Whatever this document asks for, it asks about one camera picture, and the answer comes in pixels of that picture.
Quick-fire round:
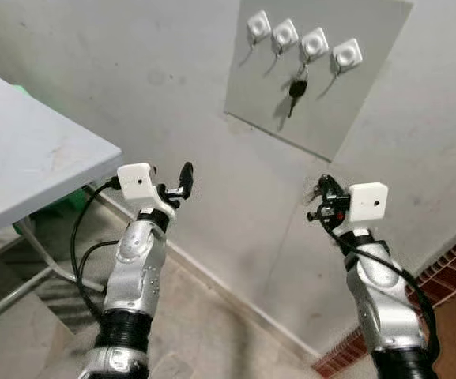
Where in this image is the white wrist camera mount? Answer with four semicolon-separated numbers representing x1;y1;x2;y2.
117;163;161;200
349;182;389;222

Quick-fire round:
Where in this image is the white plastic folding table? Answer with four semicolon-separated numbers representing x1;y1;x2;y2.
0;69;123;332

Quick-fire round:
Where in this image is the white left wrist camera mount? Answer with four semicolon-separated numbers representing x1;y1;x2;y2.
117;163;161;200

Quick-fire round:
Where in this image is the white adhesive wall hook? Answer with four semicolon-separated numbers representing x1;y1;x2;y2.
298;27;331;72
243;9;273;56
269;17;300;64
326;38;364;84

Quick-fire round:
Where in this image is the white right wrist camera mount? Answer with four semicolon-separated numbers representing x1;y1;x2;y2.
349;182;389;222

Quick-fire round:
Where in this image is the black headed key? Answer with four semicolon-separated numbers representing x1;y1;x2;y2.
288;67;309;119

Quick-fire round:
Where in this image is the grey hook board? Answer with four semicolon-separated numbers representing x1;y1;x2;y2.
224;0;414;163

